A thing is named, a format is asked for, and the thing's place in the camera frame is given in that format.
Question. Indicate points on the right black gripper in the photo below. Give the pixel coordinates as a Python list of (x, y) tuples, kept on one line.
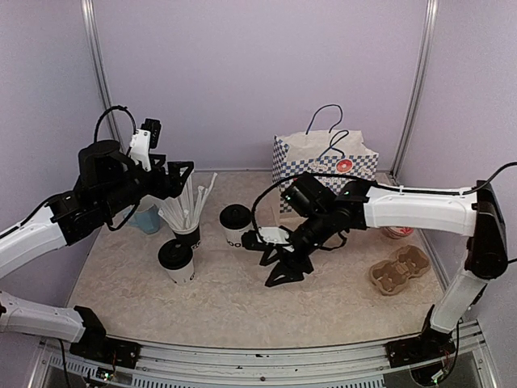
[(291, 264)]

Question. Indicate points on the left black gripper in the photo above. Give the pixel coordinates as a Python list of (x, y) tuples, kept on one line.
[(161, 189)]

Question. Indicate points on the white paper coffee cup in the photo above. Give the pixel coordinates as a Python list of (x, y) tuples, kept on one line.
[(233, 232)]

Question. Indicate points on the black plastic cup lid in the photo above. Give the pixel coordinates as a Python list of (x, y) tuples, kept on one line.
[(235, 217)]

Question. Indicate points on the brown cardboard cup carrier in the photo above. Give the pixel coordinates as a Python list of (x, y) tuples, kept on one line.
[(392, 275)]

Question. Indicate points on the checkered paper takeout bag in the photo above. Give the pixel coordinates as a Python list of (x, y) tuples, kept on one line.
[(331, 151)]

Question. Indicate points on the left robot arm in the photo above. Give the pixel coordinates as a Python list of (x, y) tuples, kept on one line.
[(109, 182)]

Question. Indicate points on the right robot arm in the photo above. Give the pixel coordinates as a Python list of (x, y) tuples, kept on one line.
[(362, 204)]

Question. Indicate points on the bundle of wrapped white straws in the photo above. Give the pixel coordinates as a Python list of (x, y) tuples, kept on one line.
[(182, 214)]

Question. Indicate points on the light blue ceramic mug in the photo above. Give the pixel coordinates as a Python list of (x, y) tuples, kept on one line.
[(146, 219)]

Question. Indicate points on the black paper cup with straws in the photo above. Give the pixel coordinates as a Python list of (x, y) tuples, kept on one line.
[(190, 237)]

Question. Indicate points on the red patterned small bowl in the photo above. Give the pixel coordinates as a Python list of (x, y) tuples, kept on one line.
[(397, 232)]

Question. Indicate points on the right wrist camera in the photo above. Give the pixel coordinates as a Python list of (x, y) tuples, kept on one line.
[(264, 237)]

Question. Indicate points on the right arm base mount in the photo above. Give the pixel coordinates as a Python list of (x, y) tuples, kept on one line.
[(427, 345)]

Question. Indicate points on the left aluminium corner post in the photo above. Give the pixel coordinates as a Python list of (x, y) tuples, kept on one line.
[(92, 36)]

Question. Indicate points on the aluminium corner post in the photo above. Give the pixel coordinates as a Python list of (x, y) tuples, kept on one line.
[(92, 36), (418, 86)]

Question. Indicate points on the right aluminium corner post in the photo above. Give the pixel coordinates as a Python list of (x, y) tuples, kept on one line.
[(418, 86)]

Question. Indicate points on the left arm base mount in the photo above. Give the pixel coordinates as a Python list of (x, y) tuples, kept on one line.
[(95, 345)]

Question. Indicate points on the aluminium front rail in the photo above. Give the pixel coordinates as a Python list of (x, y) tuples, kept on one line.
[(367, 364)]

